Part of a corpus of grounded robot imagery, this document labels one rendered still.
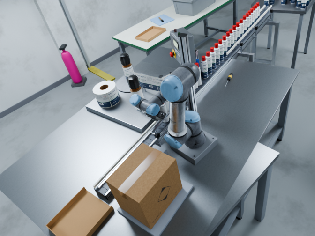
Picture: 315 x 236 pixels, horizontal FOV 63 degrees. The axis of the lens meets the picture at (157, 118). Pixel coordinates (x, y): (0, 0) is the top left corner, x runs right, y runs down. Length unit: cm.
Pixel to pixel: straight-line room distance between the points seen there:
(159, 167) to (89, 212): 56
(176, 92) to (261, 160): 77
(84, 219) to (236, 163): 97
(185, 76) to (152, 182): 54
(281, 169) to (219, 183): 123
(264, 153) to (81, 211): 118
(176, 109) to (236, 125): 70
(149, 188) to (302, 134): 214
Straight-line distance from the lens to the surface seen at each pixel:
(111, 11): 505
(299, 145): 298
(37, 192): 198
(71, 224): 170
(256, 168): 168
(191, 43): 168
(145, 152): 144
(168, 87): 121
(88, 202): 173
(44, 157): 218
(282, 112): 270
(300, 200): 260
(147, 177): 133
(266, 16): 337
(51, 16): 444
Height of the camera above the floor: 217
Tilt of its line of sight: 40 degrees down
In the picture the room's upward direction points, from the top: 15 degrees counter-clockwise
